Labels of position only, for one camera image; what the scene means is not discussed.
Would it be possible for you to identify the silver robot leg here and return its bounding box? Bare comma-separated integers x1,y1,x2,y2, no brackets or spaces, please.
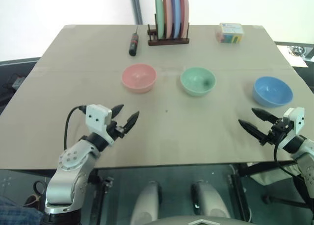
190,180,231,220
129,180,162,225

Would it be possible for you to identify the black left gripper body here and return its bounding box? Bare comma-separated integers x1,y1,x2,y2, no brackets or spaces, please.
105,120,127,140

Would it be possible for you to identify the clear box of colourful items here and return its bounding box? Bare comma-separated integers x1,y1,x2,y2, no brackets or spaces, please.
215,22,245,44

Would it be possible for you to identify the black red screwdriver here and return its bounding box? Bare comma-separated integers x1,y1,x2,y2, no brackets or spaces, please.
129,25,139,56

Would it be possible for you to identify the blue plate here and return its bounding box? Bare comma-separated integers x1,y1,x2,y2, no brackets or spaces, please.
170,0,182,38

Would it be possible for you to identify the pink bowl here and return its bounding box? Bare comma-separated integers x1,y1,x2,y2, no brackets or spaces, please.
121,64,157,94

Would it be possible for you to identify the grey robot torso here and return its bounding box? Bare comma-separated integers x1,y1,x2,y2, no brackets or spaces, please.
147,215,248,225

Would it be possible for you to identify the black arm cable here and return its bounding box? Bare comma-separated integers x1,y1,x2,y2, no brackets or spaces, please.
274,136,312,211
63,105,87,151

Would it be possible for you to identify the blue bowl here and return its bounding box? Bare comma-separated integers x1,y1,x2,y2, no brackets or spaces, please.
252,76,294,108

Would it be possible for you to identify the silver right robot leg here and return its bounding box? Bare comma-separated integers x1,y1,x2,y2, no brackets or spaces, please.
190,180,231,220

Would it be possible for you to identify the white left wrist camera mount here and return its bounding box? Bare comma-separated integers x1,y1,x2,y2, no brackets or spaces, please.
85,104,115,146

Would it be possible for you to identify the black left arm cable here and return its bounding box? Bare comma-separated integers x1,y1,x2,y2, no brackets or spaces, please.
63,105,87,151

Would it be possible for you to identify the green plate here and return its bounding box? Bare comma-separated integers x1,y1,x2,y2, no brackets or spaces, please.
154,0,165,39

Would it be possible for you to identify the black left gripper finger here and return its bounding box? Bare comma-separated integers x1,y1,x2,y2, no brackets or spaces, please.
123,111,140,135
110,103,125,119

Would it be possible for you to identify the silver left robot leg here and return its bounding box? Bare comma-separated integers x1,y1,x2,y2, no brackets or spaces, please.
129,180,162,225

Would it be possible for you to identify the small electronic device with cables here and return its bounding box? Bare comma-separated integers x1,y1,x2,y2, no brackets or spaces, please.
8,73,26,89

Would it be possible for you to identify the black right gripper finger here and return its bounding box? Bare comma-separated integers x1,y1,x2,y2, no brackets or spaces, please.
238,119,268,140
251,107,279,124

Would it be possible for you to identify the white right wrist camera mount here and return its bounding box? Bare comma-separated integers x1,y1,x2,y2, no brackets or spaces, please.
279,107,306,150

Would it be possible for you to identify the white paper sheet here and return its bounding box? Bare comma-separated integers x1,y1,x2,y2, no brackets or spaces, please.
277,45,310,68

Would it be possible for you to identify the black side table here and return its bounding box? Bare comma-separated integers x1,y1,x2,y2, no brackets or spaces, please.
273,40,314,93

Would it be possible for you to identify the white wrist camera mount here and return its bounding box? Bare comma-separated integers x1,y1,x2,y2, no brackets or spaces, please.
85,104,115,146
279,107,306,150

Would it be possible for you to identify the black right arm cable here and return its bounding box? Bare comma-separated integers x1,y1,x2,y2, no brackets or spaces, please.
274,136,312,211

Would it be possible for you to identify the green bowl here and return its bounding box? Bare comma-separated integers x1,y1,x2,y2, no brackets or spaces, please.
180,67,217,97

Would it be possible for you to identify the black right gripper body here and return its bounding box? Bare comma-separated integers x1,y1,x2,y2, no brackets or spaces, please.
259,119,291,146

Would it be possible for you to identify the grey vertical pole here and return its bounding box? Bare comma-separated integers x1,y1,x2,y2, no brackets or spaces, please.
129,0,144,25

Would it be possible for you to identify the pink plate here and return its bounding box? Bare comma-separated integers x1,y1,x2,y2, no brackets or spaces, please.
178,0,190,37
162,0,173,38

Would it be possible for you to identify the dark wooden plate rack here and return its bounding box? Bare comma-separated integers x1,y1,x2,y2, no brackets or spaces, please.
147,13,190,46

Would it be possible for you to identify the blue checkered cloth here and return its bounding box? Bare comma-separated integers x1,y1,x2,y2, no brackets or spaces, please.
0,195,44,225

